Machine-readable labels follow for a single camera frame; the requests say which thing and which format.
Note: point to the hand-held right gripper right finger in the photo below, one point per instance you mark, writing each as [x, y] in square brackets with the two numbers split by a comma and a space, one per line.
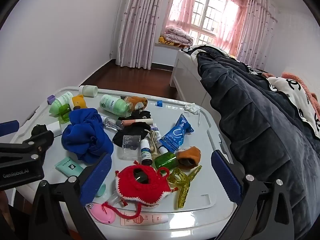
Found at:
[226, 177]

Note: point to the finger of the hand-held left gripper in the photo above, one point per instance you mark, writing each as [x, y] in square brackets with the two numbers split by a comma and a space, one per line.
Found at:
[41, 142]
[8, 128]

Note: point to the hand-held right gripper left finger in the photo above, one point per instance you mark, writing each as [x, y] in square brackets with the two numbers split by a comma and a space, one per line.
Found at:
[96, 177]

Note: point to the light green sachet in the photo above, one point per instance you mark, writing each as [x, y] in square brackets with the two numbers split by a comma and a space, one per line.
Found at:
[70, 168]

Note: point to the clear green small bottle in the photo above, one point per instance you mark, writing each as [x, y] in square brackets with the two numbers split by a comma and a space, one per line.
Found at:
[65, 113]

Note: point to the blue cloth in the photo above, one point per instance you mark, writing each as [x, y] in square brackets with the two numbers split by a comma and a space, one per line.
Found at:
[86, 136]

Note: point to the red knitted pouch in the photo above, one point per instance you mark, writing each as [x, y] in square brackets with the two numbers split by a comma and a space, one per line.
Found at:
[147, 188]

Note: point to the yellow orange toy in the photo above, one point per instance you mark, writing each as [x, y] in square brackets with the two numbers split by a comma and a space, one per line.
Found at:
[78, 101]

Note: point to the blue snack packet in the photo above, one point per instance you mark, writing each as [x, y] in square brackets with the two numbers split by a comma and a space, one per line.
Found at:
[175, 135]

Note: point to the white cream jar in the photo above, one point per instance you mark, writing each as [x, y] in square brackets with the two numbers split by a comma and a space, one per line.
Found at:
[88, 90]

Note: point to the large green white bottle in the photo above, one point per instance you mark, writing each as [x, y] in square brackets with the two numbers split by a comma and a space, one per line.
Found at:
[116, 104]

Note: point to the brown plush toy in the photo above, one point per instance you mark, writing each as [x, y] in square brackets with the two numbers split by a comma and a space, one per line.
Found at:
[138, 102]

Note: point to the pink capped small bottle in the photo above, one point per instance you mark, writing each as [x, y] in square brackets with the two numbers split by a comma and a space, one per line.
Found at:
[101, 213]

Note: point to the orange brown sock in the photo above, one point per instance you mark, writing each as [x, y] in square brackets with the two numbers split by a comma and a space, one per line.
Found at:
[190, 157]

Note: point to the small purple cap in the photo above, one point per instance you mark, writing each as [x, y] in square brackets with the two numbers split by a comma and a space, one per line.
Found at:
[50, 99]

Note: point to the clear plastic box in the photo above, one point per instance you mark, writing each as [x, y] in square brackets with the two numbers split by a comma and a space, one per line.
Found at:
[131, 147]

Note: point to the white bottle blue label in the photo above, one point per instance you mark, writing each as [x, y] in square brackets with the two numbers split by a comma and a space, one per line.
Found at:
[146, 153]

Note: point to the black sock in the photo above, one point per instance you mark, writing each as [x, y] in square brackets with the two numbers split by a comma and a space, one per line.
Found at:
[135, 131]
[143, 115]

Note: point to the dark green glass bottle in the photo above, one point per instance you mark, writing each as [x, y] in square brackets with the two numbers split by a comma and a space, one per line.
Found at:
[166, 161]

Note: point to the flat pink white tube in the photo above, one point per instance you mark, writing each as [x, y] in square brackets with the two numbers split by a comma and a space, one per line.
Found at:
[146, 220]

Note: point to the pink and white tube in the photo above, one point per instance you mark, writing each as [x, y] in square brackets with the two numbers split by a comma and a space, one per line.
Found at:
[137, 121]

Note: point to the small white tube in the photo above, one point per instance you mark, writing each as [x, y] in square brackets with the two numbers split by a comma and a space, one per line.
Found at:
[155, 129]

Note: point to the dark blue padded jacket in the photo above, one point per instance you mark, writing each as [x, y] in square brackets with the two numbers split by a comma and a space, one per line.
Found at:
[250, 105]

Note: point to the crumpled white tissue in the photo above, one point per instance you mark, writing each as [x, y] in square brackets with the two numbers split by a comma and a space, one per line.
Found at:
[192, 108]

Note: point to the small blue cap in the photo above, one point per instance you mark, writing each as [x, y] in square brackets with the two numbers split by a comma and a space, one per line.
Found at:
[159, 103]

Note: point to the black white printed blanket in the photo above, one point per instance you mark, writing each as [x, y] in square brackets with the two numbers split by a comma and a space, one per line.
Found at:
[287, 87]

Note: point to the yellow folded blanket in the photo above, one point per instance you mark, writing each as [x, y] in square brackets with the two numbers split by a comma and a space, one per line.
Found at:
[166, 41]

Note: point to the patterned pink curtain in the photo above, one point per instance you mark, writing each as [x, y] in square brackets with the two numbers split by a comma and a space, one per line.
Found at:
[255, 30]
[140, 22]

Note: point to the folded pink quilt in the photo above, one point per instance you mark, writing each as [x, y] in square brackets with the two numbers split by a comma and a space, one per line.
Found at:
[178, 33]

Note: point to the window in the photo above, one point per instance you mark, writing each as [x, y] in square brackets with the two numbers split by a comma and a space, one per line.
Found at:
[212, 12]

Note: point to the sheer pink curtain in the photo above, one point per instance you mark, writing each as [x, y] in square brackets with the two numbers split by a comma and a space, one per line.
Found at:
[182, 2]

